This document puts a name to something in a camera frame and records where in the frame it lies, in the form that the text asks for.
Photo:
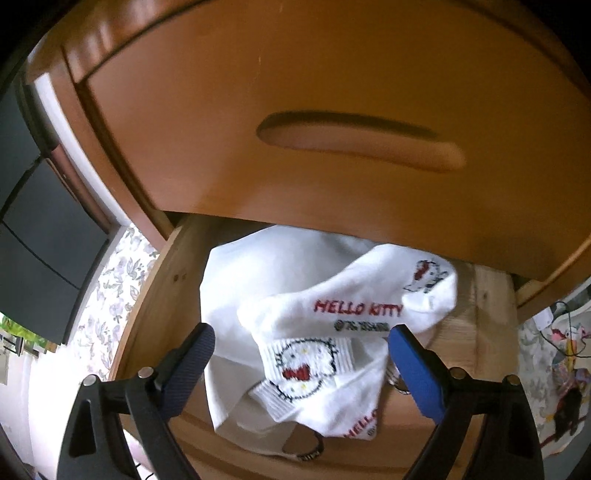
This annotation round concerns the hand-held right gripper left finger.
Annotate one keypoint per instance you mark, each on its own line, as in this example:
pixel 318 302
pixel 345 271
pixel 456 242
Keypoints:
pixel 184 369

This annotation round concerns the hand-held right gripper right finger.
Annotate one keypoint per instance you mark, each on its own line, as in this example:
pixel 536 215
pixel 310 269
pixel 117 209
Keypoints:
pixel 422 374

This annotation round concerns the white cat-print sock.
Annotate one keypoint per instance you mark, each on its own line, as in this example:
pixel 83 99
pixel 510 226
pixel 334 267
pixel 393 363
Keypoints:
pixel 341 406
pixel 369 286

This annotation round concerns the white garment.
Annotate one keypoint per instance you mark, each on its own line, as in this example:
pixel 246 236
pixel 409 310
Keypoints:
pixel 244 267

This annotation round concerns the grey floral blanket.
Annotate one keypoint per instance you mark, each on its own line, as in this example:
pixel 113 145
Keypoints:
pixel 120 286

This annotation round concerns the colourful toys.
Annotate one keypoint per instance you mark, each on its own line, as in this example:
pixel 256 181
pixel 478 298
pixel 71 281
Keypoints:
pixel 570 369

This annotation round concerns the green packets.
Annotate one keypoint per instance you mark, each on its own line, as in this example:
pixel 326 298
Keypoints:
pixel 18 339

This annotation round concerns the dark grey cabinet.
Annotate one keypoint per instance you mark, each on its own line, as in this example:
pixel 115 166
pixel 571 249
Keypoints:
pixel 41 240

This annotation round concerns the wooden nightstand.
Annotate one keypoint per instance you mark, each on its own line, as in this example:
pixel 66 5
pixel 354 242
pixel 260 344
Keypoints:
pixel 78 115

